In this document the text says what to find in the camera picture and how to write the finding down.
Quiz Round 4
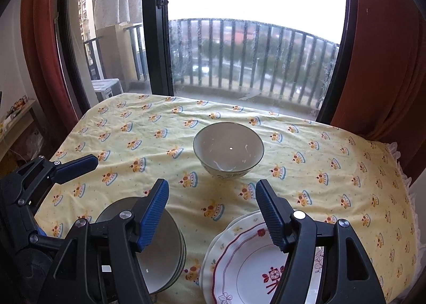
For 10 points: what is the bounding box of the white plate with red rim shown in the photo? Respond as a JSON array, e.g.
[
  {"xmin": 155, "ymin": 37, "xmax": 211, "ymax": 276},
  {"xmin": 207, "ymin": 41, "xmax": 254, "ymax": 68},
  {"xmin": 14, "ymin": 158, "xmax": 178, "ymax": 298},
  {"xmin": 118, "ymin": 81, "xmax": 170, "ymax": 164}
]
[{"xmin": 212, "ymin": 218, "xmax": 324, "ymax": 304}]

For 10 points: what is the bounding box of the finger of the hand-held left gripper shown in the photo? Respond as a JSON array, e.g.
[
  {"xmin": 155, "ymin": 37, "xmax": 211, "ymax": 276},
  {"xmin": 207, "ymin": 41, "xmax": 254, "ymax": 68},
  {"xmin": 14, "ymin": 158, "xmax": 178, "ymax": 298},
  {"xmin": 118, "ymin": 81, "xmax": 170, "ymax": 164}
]
[
  {"xmin": 10, "ymin": 154, "xmax": 99, "ymax": 205},
  {"xmin": 28, "ymin": 227, "xmax": 69, "ymax": 253}
]

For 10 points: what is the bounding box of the wooden shelf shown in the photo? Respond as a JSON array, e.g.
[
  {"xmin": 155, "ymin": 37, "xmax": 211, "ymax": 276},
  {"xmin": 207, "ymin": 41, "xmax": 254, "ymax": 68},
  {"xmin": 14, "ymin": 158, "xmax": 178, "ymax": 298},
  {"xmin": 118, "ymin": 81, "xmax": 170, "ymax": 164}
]
[{"xmin": 0, "ymin": 99, "xmax": 37, "ymax": 161}]

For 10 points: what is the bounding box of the black window frame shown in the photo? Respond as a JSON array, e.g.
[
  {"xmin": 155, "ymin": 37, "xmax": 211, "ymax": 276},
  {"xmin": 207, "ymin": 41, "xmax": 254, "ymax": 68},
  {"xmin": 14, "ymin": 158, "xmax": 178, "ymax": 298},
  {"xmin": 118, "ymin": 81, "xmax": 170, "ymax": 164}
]
[{"xmin": 55, "ymin": 0, "xmax": 360, "ymax": 123}]

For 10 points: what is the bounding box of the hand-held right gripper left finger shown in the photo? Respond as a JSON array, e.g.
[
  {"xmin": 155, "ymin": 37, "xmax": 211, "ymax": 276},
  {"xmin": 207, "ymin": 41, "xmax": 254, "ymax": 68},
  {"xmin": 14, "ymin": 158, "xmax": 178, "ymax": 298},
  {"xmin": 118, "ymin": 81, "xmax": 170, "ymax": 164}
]
[{"xmin": 47, "ymin": 178, "xmax": 170, "ymax": 304}]

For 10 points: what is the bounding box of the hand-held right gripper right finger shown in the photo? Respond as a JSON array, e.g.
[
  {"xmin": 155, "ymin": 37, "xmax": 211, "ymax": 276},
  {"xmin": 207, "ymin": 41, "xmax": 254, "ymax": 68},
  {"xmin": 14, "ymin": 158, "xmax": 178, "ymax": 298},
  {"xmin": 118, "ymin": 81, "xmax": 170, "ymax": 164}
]
[{"xmin": 256, "ymin": 179, "xmax": 387, "ymax": 304}]

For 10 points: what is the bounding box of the white air conditioner unit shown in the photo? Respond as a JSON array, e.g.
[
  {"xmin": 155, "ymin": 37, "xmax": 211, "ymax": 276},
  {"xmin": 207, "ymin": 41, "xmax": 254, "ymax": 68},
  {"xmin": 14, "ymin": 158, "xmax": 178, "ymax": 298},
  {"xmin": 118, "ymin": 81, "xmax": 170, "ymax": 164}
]
[{"xmin": 91, "ymin": 78, "xmax": 122, "ymax": 103}]

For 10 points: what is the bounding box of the yellow printed tablecloth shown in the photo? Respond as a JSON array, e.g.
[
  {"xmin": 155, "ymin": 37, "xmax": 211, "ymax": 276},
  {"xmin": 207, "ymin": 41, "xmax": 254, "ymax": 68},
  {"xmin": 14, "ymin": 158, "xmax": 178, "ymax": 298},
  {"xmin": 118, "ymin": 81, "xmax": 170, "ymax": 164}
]
[{"xmin": 33, "ymin": 93, "xmax": 420, "ymax": 304}]

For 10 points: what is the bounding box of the orange curtain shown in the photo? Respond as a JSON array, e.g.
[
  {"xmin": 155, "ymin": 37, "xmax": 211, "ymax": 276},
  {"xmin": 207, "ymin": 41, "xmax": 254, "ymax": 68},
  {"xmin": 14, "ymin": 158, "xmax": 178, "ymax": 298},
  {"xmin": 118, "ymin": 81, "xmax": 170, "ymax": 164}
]
[
  {"xmin": 329, "ymin": 0, "xmax": 426, "ymax": 145},
  {"xmin": 20, "ymin": 0, "xmax": 84, "ymax": 145}
]

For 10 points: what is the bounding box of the grey balcony railing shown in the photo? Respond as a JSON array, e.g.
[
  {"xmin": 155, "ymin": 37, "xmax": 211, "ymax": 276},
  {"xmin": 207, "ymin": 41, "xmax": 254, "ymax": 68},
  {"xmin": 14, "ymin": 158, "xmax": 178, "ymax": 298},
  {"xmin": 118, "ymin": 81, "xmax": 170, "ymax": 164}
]
[{"xmin": 81, "ymin": 18, "xmax": 340, "ymax": 112}]

